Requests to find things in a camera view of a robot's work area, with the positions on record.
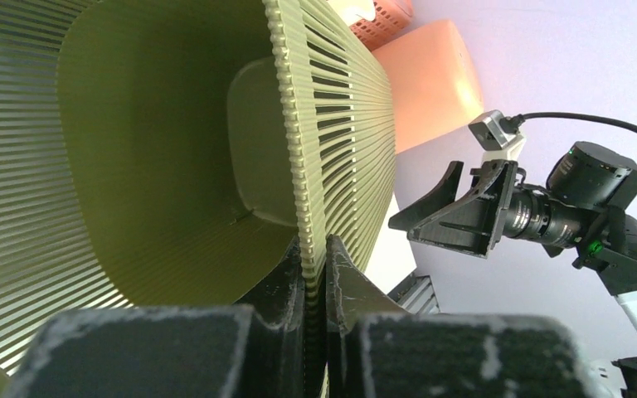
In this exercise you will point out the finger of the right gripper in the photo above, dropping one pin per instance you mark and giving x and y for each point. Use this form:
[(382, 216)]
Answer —
[(441, 195), (465, 225)]

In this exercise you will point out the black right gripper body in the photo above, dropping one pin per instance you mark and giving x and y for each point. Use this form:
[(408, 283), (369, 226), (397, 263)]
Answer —
[(523, 212)]

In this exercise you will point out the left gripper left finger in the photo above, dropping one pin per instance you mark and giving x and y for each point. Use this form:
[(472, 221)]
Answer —
[(252, 348)]

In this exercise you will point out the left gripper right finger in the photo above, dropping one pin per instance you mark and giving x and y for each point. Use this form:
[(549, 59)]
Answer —
[(378, 349)]

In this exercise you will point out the orange plastic bucket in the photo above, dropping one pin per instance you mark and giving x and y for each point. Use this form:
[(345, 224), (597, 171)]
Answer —
[(434, 85)]

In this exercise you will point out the pink perforated plastic basket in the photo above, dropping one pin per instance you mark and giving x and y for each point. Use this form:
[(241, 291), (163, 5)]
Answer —
[(392, 16)]

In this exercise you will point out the green perforated waste bin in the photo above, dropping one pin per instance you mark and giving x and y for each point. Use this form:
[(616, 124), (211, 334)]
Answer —
[(166, 153)]

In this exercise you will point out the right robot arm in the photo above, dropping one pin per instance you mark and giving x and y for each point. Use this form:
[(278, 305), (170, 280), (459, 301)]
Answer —
[(582, 206)]

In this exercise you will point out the cream perforated plastic basket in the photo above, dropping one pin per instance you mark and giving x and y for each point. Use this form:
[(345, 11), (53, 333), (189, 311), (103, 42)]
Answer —
[(354, 11)]

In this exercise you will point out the aluminium front rail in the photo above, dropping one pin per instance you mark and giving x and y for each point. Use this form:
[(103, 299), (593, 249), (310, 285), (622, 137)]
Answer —
[(416, 294)]

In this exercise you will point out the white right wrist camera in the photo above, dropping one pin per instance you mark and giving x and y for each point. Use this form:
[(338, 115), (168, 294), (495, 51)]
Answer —
[(498, 136)]

